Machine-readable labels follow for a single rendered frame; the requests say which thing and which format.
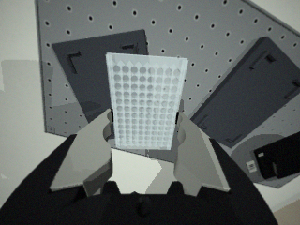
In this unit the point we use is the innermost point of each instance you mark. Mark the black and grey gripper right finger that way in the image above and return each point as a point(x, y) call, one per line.
point(208, 172)

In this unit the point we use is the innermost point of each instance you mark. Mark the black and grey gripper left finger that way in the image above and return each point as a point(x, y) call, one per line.
point(78, 168)

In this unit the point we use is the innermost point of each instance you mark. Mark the dark grey rectangular frame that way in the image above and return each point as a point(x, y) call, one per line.
point(262, 82)

